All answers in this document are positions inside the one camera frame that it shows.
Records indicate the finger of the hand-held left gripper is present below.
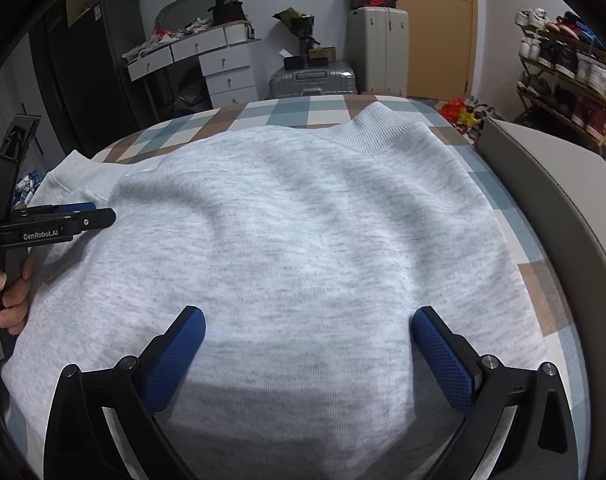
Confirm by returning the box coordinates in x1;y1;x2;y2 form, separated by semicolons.
70;208;118;237
28;202;98;213

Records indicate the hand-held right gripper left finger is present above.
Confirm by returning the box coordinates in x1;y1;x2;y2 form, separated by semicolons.
45;304;207;480

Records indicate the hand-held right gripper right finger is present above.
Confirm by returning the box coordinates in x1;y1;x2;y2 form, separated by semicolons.
410;305;581;480

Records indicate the light grey hoodie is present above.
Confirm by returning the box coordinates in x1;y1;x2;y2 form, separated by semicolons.
0;102;544;480

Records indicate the person's left hand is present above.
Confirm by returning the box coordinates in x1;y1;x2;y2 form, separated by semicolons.
0;255;34;336

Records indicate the blue plaid blanket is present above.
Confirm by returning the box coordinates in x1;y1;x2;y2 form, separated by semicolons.
13;170;46;211

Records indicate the dark wardrobe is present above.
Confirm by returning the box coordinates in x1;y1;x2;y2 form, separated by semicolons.
30;0;154;161

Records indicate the black duffel bag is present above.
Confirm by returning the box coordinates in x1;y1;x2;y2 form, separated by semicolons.
175;72;214;113

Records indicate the pile of desk clutter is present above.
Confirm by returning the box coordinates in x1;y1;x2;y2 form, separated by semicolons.
123;17;218;61

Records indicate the white desk with drawers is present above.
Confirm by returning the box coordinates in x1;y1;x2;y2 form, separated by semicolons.
125;21;262;108

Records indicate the checked bed sheet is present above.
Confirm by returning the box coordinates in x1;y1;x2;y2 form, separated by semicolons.
90;94;591;461

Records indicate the pile of toys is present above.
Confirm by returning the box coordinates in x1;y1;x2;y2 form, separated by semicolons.
455;102;491;133

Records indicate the black labelled paper bag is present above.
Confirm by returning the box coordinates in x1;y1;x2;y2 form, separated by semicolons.
207;0;247;25

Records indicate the red plastic bag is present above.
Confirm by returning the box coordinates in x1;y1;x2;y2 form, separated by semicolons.
439;99;466;121

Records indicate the silver suitcase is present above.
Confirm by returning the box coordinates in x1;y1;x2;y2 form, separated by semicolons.
269;60;358;101

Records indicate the wrapped flower bouquet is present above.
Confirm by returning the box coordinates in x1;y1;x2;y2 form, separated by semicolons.
273;7;316;41

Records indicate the wooden shoe rack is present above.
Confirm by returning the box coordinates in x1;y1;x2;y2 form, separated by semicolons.
515;25;606;148

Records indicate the beige suitcase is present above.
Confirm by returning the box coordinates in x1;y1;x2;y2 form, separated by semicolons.
347;7;411;98

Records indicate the shoe rack with shoes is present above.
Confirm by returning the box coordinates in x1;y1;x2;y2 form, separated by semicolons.
515;7;606;136

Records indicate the wooden door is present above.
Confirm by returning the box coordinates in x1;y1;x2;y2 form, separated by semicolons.
398;0;478;100

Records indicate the grey rounded frame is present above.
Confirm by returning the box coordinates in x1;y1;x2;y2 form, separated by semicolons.
155;0;224;31

